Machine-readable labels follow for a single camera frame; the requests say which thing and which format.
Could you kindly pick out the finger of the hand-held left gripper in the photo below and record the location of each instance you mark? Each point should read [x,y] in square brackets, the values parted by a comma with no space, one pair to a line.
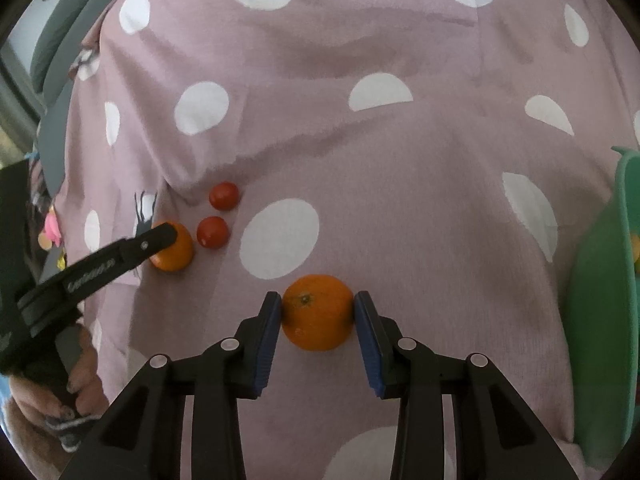
[125,253]

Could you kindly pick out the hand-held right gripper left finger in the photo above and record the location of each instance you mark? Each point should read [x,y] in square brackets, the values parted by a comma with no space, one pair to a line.
[270,340]

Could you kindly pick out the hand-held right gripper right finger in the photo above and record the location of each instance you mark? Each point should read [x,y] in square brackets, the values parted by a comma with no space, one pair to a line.
[367,345]

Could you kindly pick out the orange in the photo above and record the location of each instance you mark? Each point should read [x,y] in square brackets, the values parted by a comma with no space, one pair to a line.
[317,312]
[177,258]

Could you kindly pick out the green plastic basin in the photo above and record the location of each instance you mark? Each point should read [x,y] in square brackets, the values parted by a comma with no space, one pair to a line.
[600,310]

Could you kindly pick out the person's left forearm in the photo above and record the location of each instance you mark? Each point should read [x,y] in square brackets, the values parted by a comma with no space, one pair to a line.
[30,432]

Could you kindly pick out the person's left hand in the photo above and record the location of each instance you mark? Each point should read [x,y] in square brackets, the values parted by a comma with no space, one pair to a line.
[90,385]

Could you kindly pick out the pink plush toy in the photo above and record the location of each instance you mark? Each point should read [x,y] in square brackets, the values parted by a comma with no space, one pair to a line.
[50,227]

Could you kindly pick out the yellow snack packet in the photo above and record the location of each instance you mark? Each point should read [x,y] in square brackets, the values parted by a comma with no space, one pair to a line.
[61,260]

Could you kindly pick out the small red tomato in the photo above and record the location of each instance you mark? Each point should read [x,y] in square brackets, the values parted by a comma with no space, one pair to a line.
[224,196]
[213,232]

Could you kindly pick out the pink dotted blanket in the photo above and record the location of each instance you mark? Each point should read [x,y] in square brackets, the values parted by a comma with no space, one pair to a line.
[400,160]

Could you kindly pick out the grey bedding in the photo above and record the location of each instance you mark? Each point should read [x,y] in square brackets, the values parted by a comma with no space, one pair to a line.
[75,20]

